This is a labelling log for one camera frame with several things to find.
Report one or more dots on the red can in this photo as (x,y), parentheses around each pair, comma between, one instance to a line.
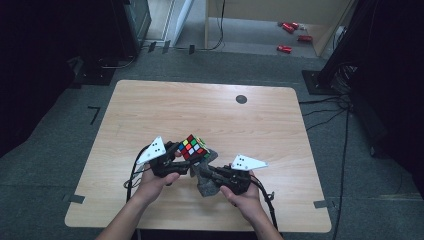
(288,28)
(295,25)
(284,49)
(304,38)

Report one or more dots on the black flat floor base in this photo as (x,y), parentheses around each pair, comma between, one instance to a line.
(95,76)

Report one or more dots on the light wooden furniture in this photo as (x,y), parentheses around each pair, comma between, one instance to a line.
(266,8)

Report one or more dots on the dark curtain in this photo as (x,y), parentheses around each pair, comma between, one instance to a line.
(33,66)
(393,83)

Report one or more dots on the person's left hand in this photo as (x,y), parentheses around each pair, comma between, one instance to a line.
(151,188)

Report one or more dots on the black round table grommet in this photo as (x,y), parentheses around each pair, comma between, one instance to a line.
(241,99)

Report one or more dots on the dark cabinet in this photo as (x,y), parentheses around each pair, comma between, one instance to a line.
(131,26)

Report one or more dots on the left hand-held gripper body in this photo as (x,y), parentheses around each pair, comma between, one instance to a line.
(160,166)

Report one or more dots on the grey floor tape piece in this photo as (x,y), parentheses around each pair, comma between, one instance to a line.
(76,199)
(321,204)

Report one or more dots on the white panel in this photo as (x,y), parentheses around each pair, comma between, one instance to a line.
(182,20)

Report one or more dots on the person's right hand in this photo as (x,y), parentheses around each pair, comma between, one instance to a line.
(246,205)

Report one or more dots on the black stand with base plate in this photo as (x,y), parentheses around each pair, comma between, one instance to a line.
(315,83)

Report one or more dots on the grey fuzzy cloth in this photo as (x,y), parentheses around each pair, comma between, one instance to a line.
(206,188)

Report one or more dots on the black floor tape piece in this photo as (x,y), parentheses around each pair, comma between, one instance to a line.
(191,49)
(166,46)
(151,46)

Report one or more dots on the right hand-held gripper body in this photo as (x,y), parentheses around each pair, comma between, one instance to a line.
(238,180)

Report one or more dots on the multicoloured puzzle cube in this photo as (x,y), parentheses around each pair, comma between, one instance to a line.
(193,146)

